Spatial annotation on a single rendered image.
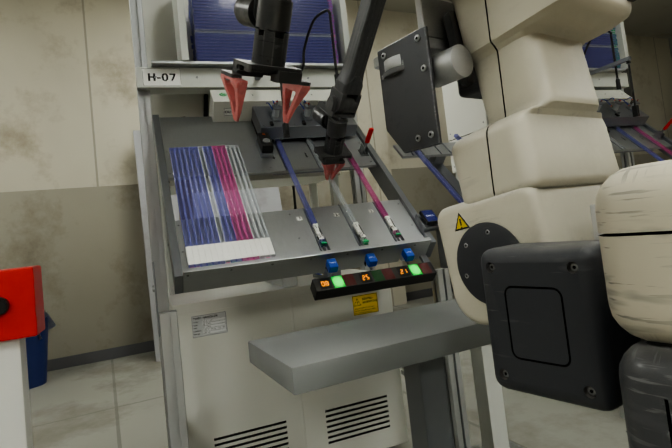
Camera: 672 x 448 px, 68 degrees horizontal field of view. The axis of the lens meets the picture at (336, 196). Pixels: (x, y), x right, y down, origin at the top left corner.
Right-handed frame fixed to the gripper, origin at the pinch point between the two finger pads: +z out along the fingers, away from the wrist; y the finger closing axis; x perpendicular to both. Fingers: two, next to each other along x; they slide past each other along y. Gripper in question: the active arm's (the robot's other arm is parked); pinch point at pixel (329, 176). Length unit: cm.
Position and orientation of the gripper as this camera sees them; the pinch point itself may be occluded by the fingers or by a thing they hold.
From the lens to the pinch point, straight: 153.3
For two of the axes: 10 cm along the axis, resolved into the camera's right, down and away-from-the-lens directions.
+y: -9.2, 0.9, -3.7
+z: -1.4, 8.3, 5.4
